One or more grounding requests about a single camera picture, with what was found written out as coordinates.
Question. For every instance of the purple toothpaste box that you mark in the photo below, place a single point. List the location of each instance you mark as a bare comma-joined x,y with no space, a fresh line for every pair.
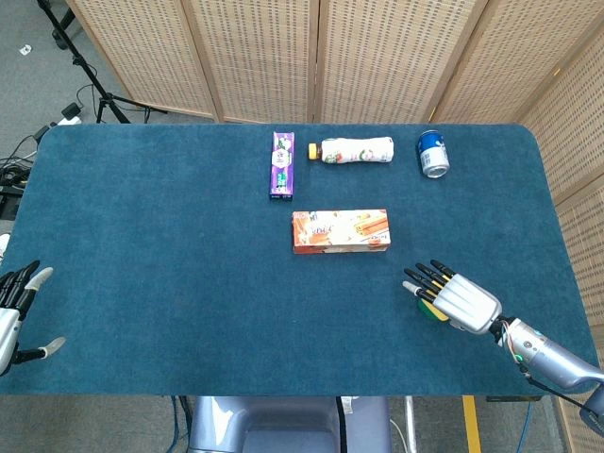
282,165

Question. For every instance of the orange biscuit box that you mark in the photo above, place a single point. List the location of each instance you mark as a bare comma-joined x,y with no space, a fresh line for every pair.
340,231

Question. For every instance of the white paper scrap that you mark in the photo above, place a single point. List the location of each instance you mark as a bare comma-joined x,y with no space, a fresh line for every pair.
25,49

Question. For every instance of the green jar yellow lid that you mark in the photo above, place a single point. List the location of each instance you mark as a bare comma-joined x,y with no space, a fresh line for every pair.
428,309

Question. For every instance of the white power strip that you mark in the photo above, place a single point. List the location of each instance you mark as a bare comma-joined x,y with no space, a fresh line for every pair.
70,120

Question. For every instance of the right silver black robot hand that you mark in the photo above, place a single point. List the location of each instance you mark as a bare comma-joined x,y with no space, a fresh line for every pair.
467,302

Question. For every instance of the white bottle yellow cap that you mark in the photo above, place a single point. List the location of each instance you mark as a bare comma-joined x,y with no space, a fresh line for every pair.
358,151

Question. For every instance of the black tripod stand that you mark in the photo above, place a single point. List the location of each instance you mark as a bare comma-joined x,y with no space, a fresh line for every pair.
106,101

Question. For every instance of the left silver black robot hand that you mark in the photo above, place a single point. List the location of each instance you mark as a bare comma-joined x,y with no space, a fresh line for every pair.
9,321

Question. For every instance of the metal table leg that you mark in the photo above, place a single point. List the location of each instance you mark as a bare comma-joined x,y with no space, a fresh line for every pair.
410,424

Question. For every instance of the blue velvet tablecloth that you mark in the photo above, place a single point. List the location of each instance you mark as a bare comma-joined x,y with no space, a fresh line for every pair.
165,259

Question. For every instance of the blue white drink can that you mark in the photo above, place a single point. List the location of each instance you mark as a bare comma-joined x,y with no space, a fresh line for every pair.
431,151

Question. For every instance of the wooden woven folding screen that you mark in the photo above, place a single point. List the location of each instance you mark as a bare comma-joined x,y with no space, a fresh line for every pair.
264,56

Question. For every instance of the blue-grey robot torso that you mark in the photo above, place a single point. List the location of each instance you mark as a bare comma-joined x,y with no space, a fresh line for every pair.
288,424

